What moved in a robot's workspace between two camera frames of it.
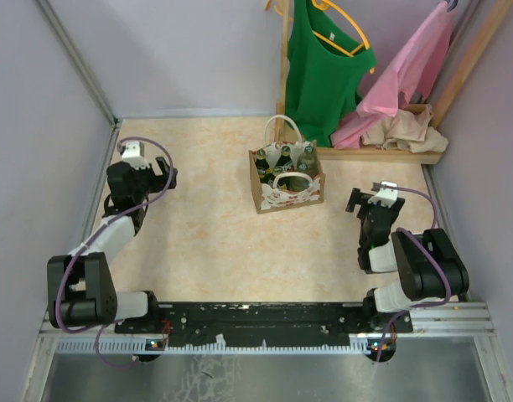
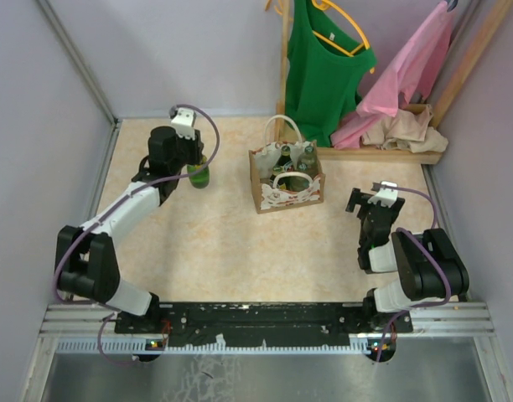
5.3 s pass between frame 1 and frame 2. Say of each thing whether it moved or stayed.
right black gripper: stayed
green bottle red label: moved
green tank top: stayed
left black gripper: moved
